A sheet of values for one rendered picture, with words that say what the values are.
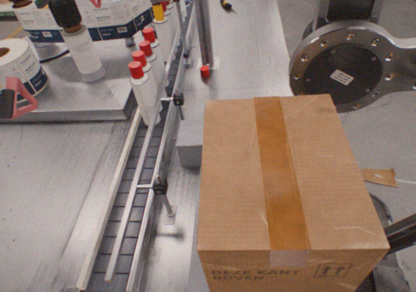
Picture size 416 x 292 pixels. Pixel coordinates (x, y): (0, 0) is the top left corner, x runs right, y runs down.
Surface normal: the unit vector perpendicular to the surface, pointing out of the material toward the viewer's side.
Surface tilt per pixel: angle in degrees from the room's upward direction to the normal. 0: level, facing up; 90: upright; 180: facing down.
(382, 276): 0
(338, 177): 0
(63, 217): 0
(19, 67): 90
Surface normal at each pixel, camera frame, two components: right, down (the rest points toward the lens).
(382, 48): -0.18, 0.73
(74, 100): -0.10, -0.68
